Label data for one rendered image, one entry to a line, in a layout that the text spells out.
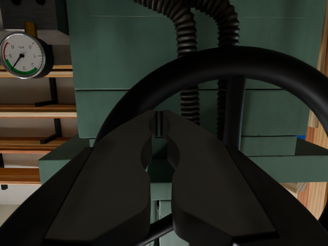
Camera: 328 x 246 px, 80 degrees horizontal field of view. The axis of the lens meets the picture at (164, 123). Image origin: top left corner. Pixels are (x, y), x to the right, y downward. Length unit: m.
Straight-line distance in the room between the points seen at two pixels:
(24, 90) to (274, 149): 3.43
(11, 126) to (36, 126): 0.39
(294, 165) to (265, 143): 0.08
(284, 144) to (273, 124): 0.05
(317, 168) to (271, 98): 0.18
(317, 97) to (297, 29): 0.23
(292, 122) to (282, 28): 0.17
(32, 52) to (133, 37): 0.15
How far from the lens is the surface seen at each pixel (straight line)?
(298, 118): 0.46
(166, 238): 0.36
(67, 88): 3.24
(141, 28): 0.37
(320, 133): 2.05
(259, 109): 0.41
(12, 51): 0.36
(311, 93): 0.22
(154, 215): 0.88
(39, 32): 0.39
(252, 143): 0.42
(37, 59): 0.34
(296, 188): 0.53
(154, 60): 0.36
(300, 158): 0.48
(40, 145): 3.10
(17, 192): 4.20
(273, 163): 0.46
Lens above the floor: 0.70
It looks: 12 degrees up
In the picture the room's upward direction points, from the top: 180 degrees clockwise
